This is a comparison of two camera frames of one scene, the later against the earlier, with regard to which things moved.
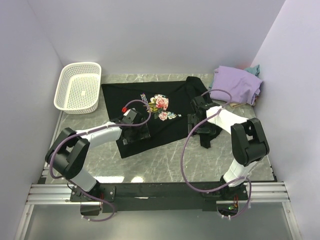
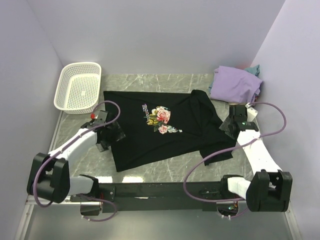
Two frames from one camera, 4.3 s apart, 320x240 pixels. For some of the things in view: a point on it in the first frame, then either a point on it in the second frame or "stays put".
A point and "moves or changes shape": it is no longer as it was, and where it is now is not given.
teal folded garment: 255,70 stays put
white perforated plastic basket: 78,88 stays put
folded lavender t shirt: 243,86 stays put
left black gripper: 143,133 -> 118,132
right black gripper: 210,128 -> 225,126
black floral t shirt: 165,104 moves or changes shape
